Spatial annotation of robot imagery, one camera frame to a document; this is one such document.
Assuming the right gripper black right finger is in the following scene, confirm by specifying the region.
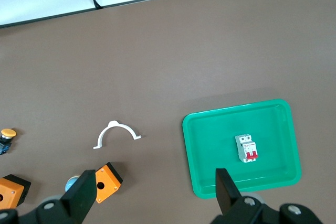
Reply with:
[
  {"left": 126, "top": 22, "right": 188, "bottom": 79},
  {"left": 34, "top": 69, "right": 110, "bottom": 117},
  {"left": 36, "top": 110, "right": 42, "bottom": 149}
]
[{"left": 212, "top": 167, "right": 264, "bottom": 224}]

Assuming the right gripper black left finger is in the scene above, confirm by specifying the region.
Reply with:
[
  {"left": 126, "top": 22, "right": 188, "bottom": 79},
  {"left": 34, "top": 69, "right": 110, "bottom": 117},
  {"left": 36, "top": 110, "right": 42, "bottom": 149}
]
[{"left": 59, "top": 169, "right": 98, "bottom": 224}]

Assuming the white red circuit breaker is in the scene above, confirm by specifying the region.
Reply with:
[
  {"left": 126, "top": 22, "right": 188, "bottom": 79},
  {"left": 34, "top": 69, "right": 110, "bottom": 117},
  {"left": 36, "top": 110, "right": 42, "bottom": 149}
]
[{"left": 235, "top": 134, "right": 259, "bottom": 164}]

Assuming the blue dome button cap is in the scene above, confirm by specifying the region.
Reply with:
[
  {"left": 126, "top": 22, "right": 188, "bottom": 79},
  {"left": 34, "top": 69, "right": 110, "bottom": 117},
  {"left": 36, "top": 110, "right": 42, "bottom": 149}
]
[{"left": 65, "top": 174, "right": 81, "bottom": 193}]

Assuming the orange one-hole button box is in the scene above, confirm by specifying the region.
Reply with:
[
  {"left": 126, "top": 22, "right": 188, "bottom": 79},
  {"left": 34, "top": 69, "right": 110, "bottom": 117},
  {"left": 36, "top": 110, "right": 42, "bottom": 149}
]
[
  {"left": 94, "top": 162, "right": 124, "bottom": 204},
  {"left": 0, "top": 174, "right": 32, "bottom": 209}
]

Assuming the green plastic tray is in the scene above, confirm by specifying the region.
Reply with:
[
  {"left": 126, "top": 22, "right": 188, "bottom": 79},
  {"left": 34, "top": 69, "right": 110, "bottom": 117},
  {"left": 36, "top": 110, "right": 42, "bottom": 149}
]
[{"left": 182, "top": 99, "right": 302, "bottom": 200}]

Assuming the small white pipe clamp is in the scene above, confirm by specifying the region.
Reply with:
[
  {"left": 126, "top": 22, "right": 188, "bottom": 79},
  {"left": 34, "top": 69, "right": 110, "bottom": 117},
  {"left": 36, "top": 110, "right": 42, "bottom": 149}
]
[{"left": 92, "top": 120, "right": 143, "bottom": 151}]

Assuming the yellow mushroom push button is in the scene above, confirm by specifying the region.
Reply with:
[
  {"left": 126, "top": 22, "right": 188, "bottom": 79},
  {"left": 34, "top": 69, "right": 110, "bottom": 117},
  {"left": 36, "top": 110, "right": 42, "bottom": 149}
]
[{"left": 0, "top": 128, "right": 17, "bottom": 156}]

